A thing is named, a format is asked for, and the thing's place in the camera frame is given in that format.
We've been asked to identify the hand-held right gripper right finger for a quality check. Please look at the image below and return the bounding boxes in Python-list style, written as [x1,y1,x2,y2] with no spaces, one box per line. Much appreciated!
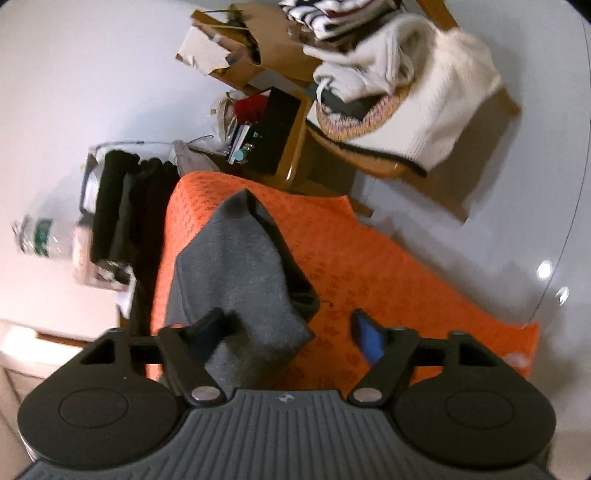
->
[348,308,498,408]

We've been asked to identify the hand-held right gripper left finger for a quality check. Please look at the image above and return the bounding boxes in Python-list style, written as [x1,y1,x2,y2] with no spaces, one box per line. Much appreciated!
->
[81,307,227,408]

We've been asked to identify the orange patterned mat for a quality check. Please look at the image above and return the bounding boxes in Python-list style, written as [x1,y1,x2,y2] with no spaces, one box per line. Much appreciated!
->
[145,171,541,393]

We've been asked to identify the black folded garment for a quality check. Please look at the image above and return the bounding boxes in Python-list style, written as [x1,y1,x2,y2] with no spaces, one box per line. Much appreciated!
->
[129,157,182,324]

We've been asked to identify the dark grey folded garment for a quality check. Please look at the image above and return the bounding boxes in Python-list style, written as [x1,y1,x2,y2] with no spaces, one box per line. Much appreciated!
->
[111,173,137,264]

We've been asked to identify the black fleece garment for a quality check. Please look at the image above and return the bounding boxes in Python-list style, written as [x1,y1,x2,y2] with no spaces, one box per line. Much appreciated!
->
[90,150,139,266]

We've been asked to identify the beige cloth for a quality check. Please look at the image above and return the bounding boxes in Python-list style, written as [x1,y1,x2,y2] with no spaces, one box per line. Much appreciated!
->
[173,141,241,178]

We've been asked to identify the plastic bottle green label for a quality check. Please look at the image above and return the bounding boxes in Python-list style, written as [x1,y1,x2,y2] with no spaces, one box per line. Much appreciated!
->
[11,216,78,258]

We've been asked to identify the small books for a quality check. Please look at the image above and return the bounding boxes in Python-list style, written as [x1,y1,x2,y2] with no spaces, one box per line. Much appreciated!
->
[224,119,262,163]

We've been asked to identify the multicolour knit garment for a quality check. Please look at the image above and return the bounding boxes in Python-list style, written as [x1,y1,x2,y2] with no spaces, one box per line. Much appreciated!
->
[315,85,413,142]

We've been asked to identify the wooden side cabinet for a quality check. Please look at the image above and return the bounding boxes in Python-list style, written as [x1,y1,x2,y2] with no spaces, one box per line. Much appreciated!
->
[249,85,317,190]

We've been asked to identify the black box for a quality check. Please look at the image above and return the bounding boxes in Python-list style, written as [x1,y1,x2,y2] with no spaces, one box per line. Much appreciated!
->
[249,88,303,172]

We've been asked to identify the wooden chair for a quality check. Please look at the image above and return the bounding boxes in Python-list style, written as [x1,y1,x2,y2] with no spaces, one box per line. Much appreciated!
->
[305,0,522,224]

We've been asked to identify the red fluffy item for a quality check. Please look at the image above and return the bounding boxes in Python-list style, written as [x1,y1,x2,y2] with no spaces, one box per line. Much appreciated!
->
[232,93,269,121]

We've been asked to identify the white knit sweater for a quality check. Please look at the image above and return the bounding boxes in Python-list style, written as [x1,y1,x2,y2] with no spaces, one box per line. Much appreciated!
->
[307,28,503,178]

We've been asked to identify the white hooded sweatshirt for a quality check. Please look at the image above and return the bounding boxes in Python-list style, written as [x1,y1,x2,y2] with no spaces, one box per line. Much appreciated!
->
[302,13,437,100]

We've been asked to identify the torn cardboard box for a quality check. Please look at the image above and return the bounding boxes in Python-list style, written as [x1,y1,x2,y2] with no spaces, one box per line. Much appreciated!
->
[175,4,324,95]

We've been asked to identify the black white striped garment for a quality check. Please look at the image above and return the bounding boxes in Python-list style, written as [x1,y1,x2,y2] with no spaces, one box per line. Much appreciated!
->
[279,0,407,41]

